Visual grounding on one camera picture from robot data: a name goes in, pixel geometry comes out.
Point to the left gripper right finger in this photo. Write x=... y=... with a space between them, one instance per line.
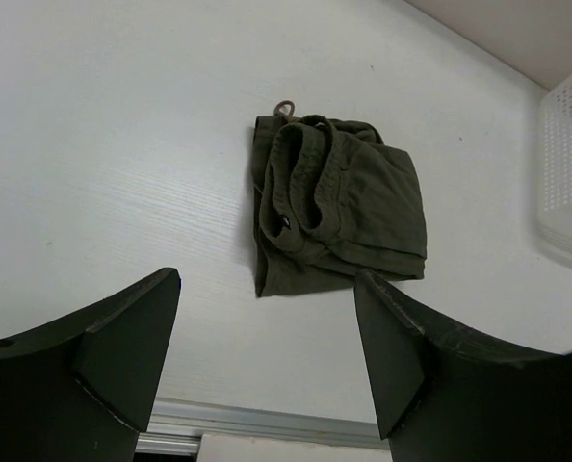
x=444 y=391

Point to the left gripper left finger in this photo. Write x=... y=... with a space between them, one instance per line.
x=82 y=387

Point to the olive green shorts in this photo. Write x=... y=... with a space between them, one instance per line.
x=331 y=198

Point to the white perforated plastic basket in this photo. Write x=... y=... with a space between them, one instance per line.
x=554 y=184

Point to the front aluminium rail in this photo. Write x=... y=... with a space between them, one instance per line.
x=176 y=428

